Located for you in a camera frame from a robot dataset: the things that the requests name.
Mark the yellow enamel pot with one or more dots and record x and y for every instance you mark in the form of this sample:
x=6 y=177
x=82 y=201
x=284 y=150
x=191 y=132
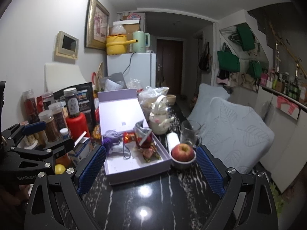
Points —
x=117 y=44

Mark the cream rabbit water bottle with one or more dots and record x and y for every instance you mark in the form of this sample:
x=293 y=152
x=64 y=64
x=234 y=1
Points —
x=159 y=119

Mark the brown nut snack bag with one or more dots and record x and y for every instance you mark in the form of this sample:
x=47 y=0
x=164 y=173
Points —
x=149 y=153

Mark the red gold snack packet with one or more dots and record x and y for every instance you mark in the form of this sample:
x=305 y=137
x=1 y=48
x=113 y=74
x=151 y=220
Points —
x=128 y=137

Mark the green tote bag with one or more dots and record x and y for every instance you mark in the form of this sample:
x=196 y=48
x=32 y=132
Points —
x=227 y=60

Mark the dark lidded spice jar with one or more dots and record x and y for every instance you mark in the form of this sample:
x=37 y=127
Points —
x=71 y=98

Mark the framed picture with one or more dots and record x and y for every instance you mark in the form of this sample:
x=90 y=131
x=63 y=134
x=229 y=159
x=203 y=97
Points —
x=97 y=25

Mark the red apple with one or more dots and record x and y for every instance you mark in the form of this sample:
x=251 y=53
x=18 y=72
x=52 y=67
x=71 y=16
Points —
x=183 y=152

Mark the wall intercom panel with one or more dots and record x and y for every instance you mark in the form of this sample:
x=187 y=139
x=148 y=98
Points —
x=66 y=46

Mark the white paper roll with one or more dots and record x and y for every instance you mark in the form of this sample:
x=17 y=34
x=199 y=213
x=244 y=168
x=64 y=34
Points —
x=172 y=141

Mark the small metal bowl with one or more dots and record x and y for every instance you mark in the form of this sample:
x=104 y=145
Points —
x=183 y=165

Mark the red plastic container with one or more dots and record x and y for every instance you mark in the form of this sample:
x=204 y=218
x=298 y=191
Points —
x=77 y=126

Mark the lilac open gift box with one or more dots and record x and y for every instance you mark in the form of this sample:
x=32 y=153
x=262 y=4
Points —
x=119 y=111

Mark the plastic bag of snacks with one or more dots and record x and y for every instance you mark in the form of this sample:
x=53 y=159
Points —
x=149 y=95

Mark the purple tassel pouch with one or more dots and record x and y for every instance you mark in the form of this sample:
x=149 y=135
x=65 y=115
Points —
x=111 y=139

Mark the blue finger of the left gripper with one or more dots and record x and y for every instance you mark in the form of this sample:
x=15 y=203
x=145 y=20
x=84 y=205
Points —
x=34 y=128

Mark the blue white medicine box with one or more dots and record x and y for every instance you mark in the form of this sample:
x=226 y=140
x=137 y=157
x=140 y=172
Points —
x=81 y=150

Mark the white cabinet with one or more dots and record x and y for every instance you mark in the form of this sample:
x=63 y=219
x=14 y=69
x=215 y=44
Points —
x=287 y=155

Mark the front leaf pattern cushion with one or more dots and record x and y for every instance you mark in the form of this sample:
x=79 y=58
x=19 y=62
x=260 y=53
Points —
x=233 y=133

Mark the silver foil snack packet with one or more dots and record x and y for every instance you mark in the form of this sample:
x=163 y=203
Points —
x=140 y=130

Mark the glass mug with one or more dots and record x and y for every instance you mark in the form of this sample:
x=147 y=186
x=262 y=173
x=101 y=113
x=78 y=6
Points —
x=190 y=131

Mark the rear leaf pattern cushion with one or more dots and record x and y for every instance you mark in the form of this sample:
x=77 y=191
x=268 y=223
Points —
x=206 y=94

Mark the white printed snack bag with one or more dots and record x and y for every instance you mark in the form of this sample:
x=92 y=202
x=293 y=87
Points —
x=119 y=149

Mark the mint green kettle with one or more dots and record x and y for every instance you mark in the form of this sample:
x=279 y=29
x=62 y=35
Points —
x=143 y=42

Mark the leaf pattern cushion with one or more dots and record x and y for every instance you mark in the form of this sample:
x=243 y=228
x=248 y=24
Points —
x=233 y=133
x=206 y=94

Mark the white fridge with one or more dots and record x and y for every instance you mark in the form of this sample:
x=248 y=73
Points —
x=140 y=66

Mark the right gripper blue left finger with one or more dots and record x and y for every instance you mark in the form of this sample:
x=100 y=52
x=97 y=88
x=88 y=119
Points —
x=88 y=169

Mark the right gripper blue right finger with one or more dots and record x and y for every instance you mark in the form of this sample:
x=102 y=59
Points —
x=211 y=173

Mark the yellow lemon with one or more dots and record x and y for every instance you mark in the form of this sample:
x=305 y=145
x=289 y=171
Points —
x=59 y=169

